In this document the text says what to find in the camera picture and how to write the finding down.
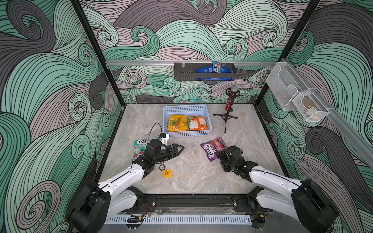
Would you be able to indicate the aluminium rail back wall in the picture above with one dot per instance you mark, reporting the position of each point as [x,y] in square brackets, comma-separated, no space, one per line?
[183,62]

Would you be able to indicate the aluminium rail wall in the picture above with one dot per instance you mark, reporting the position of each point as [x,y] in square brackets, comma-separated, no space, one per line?
[351,135]
[183,62]

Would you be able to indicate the yellow round sticker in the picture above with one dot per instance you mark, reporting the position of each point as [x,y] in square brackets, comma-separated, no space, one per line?
[167,173]

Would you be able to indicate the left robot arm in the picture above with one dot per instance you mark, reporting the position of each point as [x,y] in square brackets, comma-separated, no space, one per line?
[97,202]

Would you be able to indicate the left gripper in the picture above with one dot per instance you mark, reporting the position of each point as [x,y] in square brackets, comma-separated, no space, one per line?
[174,153]

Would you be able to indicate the clear plastic wall bin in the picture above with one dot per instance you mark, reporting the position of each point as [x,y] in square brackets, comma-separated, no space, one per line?
[281,81]

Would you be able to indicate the aluminium rail right wall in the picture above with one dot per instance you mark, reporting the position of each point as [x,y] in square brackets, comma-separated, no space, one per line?
[351,135]

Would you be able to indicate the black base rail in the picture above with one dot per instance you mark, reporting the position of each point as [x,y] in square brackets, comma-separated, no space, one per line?
[239,202]

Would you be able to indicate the white slotted cable duct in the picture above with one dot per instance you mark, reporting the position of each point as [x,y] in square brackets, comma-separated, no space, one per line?
[198,219]

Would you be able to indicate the purple Fox's berries bag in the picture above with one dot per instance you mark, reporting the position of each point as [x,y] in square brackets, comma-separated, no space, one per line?
[213,148]

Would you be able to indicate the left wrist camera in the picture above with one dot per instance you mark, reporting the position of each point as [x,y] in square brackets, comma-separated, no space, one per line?
[163,137]

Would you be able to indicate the blue packet on shelf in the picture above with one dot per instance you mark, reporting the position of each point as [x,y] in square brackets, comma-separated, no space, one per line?
[215,68]

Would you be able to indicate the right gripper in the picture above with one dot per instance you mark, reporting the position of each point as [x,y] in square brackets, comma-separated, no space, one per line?
[226,158]

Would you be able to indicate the orange candy bag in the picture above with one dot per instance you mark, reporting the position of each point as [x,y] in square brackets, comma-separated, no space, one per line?
[197,123]

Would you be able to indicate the light blue plastic basket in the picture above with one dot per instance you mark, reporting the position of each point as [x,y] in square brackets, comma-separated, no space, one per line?
[186,110]

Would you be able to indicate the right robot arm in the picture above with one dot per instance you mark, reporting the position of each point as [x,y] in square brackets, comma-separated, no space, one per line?
[303,200]

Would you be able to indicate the red black mini tripod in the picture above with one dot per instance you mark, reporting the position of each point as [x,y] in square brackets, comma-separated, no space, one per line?
[232,93]

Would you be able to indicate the small clear wall bin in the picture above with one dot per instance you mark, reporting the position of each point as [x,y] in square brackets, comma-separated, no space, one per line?
[309,106]

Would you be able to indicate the green Fox's candy bag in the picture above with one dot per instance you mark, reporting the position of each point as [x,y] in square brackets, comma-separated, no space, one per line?
[139,148]

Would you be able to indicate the yellow candy bag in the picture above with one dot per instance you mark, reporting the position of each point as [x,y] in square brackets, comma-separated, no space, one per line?
[177,123]

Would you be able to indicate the black wall shelf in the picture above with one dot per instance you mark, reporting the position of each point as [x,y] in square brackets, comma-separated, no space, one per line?
[188,71]

